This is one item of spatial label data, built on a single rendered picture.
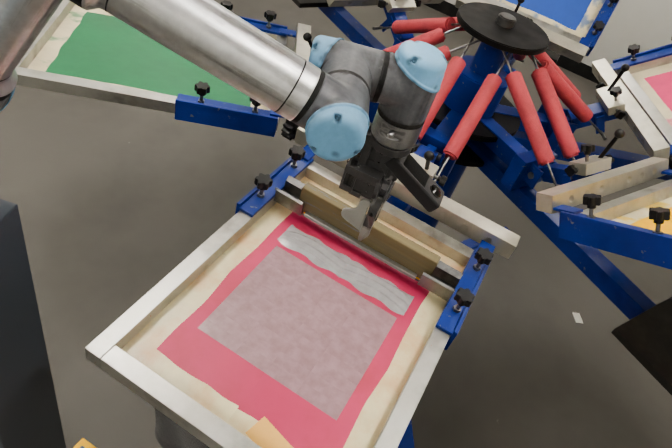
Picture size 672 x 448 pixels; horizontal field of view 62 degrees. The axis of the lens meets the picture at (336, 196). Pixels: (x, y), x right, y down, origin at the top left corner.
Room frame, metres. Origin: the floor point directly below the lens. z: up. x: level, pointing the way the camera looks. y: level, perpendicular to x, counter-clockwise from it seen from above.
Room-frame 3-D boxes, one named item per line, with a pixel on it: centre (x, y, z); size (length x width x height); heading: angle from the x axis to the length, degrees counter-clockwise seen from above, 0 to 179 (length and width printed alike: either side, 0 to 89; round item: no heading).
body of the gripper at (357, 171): (0.74, -0.05, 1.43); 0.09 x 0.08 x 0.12; 80
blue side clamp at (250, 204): (1.11, 0.16, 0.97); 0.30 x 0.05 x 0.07; 163
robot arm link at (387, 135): (0.74, -0.06, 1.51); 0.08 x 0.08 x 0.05
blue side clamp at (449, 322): (0.95, -0.37, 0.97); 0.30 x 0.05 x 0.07; 163
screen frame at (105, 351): (0.80, -0.04, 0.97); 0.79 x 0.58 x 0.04; 163
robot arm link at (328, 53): (0.71, 0.04, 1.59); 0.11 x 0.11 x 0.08; 7
